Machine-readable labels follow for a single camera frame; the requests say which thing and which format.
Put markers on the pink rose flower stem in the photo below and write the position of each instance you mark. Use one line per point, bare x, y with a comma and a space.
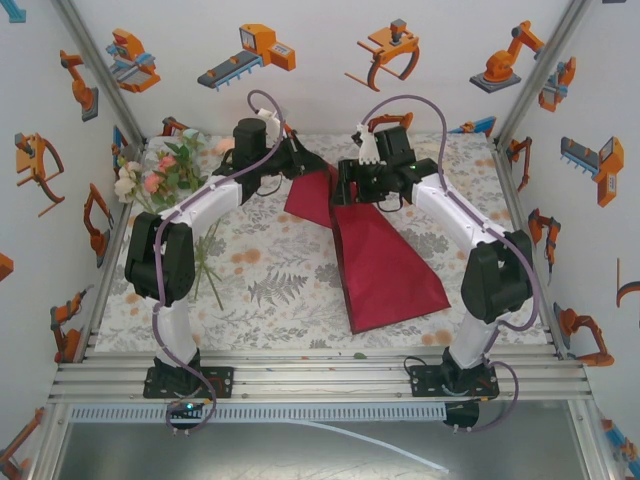
167, 162

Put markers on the pale green bloom stem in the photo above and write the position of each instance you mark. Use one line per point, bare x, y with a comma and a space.
189, 135

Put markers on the orange claw wall sticker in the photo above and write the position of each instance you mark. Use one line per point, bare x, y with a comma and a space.
395, 42

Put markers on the floral patterned table mat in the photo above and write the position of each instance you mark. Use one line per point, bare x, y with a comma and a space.
280, 260

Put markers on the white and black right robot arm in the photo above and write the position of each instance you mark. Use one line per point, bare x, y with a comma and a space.
450, 205

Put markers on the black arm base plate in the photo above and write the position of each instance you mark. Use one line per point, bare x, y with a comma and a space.
425, 382
220, 382

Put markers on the red wrapping paper sheet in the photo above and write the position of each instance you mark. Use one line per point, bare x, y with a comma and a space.
370, 260

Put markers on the aluminium frame post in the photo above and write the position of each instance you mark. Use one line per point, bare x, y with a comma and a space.
95, 65
545, 65

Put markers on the aluminium frame rails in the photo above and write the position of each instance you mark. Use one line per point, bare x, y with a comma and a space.
320, 385

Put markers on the white rose flower stem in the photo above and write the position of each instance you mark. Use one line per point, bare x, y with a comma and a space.
122, 187

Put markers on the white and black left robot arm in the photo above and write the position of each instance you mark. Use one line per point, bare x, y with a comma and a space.
210, 197

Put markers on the grey metal panel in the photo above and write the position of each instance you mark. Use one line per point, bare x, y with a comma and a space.
200, 450

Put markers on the orange conveyor wall sticker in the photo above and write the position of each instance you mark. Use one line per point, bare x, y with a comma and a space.
265, 45

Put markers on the orange milling machine wall sticker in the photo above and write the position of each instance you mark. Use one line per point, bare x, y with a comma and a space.
130, 55

